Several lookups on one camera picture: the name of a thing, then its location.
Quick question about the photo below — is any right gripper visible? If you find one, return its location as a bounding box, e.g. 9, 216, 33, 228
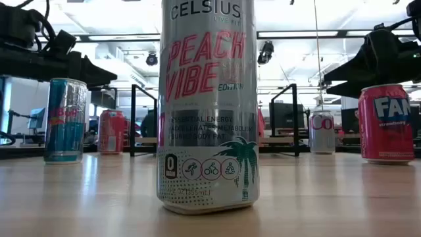
323, 28, 421, 99

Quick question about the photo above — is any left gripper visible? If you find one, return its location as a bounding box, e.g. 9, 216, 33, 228
0, 45, 118, 89

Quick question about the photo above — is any silver Diet Coke can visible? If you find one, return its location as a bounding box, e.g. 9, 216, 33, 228
309, 110, 336, 155

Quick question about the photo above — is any red soda can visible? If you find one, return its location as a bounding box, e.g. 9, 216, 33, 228
97, 109, 126, 155

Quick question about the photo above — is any Fanta strawberry can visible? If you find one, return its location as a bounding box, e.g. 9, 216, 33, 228
357, 84, 416, 165

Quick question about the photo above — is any Celsius Peach Vibe can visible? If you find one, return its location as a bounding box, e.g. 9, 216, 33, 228
156, 0, 260, 215

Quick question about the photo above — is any black monitor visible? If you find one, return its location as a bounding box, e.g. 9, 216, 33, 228
341, 107, 360, 134
269, 102, 306, 130

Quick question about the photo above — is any blue silver Red Bull can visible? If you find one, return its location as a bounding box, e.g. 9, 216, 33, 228
43, 77, 88, 165

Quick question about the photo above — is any computer monitor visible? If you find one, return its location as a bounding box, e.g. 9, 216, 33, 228
28, 107, 46, 130

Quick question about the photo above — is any thin hanging cable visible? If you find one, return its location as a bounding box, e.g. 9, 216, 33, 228
312, 0, 326, 111

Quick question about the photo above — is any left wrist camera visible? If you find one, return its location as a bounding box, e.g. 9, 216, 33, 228
45, 29, 77, 57

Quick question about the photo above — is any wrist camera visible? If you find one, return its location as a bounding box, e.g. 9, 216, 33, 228
406, 0, 421, 42
45, 29, 77, 57

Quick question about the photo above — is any wooden shelf black metal frame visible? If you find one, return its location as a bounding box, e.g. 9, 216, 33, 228
130, 83, 301, 157

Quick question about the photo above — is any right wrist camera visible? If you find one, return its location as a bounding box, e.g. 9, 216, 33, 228
406, 0, 421, 42

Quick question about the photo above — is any black aluminium table frame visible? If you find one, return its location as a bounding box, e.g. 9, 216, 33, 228
0, 144, 421, 159

